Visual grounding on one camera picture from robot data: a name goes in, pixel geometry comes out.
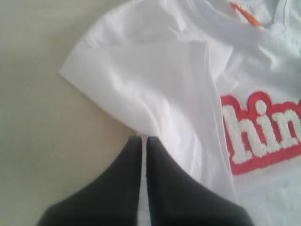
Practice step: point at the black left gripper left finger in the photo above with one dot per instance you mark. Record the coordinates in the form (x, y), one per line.
(110, 200)

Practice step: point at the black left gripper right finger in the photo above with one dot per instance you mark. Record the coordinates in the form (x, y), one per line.
(176, 199)

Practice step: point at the white t-shirt red print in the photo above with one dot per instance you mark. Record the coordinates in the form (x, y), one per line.
(222, 95)

